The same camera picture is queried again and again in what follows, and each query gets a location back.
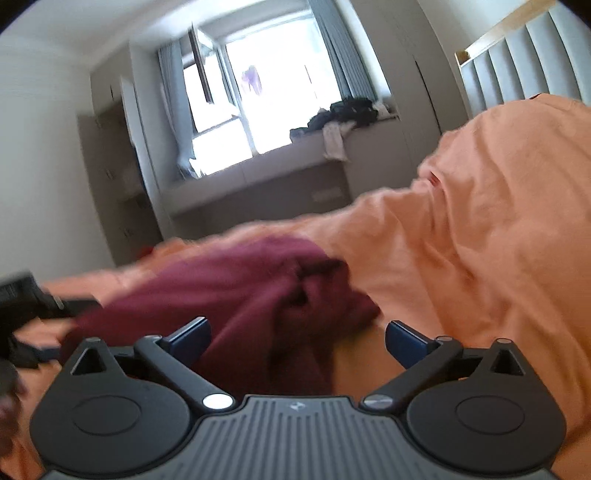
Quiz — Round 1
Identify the pile of dark clothes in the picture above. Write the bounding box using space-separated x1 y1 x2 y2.
290 96 399 140

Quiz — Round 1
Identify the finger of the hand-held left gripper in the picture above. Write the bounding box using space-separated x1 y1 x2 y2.
9 337 63 370
36 287 101 320

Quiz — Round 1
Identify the grey shelf unit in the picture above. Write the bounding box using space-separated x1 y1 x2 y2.
76 41 163 269

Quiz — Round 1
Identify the purple hanging garment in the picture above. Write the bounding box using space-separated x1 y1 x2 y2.
241 65 264 96

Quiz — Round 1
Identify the grey window bench cabinet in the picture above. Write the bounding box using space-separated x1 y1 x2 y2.
168 114 402 241

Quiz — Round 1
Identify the white cloth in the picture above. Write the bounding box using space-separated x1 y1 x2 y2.
322 124 350 162

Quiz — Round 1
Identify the maroon garment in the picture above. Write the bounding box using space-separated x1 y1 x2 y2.
59 234 383 398

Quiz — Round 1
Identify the grey padded headboard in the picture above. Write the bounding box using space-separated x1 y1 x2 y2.
454 0 591 118

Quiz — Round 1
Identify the grey wardrobe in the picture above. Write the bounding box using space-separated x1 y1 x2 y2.
350 0 469 197

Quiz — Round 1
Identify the orange blanket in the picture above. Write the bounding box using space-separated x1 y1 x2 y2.
0 93 591 480

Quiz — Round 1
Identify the light blue curtain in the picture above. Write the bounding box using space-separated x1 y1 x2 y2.
306 0 378 101
158 41 205 180

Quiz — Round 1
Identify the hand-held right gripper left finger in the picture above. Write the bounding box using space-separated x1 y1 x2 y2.
60 316 234 412

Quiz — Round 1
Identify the window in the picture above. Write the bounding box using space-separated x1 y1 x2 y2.
182 14 345 176

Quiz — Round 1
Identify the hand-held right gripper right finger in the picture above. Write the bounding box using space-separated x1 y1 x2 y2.
360 320 533 412

